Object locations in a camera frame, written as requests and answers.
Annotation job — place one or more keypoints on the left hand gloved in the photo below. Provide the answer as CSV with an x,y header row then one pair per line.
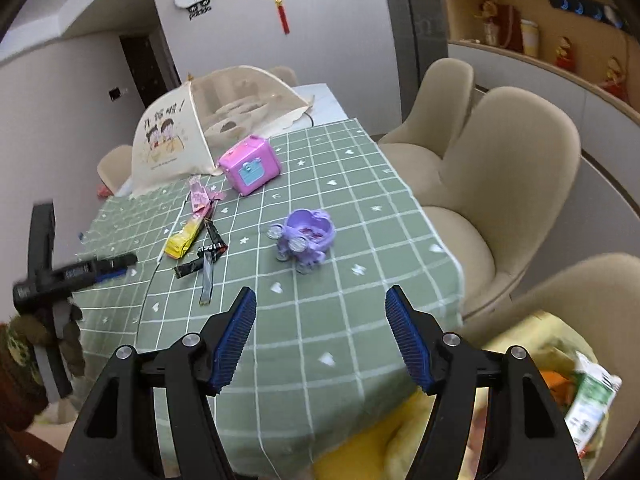
x,y
23,395

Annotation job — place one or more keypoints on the beige chair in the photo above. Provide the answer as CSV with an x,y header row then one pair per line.
x,y
598,297
115,167
417,148
500,189

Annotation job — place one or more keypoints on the beige chair far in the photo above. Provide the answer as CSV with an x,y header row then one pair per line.
x,y
417,148

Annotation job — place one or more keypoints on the purple toy carriage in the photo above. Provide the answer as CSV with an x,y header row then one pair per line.
x,y
304,236

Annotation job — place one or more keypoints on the pink toy box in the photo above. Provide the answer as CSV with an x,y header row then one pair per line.
x,y
250,164

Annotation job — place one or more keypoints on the green checked tablecloth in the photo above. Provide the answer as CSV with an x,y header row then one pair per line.
x,y
320,363

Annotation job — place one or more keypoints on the red figurine right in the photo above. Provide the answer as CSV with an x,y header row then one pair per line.
x,y
614,81

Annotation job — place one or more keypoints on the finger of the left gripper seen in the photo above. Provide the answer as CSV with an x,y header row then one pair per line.
x,y
113,267

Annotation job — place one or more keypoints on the green white milk carton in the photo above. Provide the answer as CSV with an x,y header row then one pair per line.
x,y
596,390

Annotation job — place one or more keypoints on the wooden wall shelf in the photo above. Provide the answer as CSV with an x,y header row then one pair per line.
x,y
593,44

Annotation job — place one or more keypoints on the beige chair near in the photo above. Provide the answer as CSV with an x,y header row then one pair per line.
x,y
598,297

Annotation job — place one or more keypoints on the orange snack bag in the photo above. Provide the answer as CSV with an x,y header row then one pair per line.
x,y
561,387

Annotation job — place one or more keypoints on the beige chair middle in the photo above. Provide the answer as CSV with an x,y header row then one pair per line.
x,y
500,189

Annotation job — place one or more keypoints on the beige chair left side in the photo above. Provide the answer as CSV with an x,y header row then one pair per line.
x,y
115,167

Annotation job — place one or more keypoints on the pink yellow snack wrapper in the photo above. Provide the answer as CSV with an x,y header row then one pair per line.
x,y
179,243

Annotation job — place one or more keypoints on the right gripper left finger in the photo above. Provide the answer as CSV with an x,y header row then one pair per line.
x,y
115,434

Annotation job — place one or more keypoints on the white yellow cup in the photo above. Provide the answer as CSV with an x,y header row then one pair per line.
x,y
530,37

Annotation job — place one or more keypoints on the pink candy wrapper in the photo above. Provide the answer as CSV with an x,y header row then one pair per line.
x,y
203,200

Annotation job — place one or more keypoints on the beige mesh food cover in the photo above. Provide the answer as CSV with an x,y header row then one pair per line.
x,y
188,129

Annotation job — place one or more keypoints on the black snack wrapper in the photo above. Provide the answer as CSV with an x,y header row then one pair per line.
x,y
207,257

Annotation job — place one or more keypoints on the red figurine small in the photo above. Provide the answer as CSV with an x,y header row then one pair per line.
x,y
564,56

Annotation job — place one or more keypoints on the black power strip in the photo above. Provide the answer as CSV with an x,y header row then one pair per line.
x,y
597,11

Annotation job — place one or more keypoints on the red figurine large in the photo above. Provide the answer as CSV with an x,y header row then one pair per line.
x,y
502,25

